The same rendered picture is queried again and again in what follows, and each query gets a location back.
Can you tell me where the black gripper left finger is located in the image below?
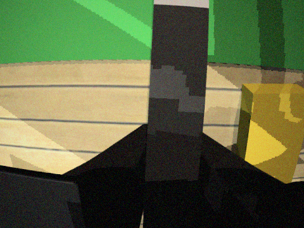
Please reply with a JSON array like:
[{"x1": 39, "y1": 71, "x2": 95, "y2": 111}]
[{"x1": 0, "y1": 123, "x2": 148, "y2": 228}]

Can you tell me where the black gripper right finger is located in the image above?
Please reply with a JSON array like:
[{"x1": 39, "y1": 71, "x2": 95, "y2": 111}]
[{"x1": 192, "y1": 132, "x2": 304, "y2": 228}]

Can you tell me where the green putting mat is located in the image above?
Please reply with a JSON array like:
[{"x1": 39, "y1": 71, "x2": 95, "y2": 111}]
[{"x1": 0, "y1": 0, "x2": 304, "y2": 70}]

